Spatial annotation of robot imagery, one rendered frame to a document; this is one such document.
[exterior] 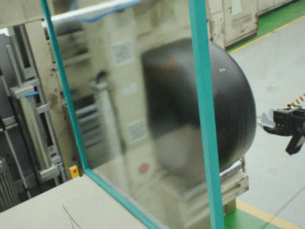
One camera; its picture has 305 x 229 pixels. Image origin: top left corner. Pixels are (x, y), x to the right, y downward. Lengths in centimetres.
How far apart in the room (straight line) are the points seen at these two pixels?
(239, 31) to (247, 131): 505
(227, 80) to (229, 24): 485
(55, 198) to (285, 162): 259
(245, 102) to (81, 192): 70
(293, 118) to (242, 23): 530
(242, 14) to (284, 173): 366
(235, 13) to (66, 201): 552
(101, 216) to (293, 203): 220
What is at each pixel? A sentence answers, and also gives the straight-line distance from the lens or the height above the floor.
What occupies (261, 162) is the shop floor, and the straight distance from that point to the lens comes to 346.
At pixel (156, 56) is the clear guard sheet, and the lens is 64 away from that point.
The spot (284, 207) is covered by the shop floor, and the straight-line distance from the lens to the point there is 300.
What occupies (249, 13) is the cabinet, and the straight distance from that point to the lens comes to 667.
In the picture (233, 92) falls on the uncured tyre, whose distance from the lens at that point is 146.
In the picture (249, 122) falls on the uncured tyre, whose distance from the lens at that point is 151.
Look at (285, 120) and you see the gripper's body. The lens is 131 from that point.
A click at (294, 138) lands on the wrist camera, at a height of 121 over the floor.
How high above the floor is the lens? 186
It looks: 25 degrees down
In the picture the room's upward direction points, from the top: 9 degrees counter-clockwise
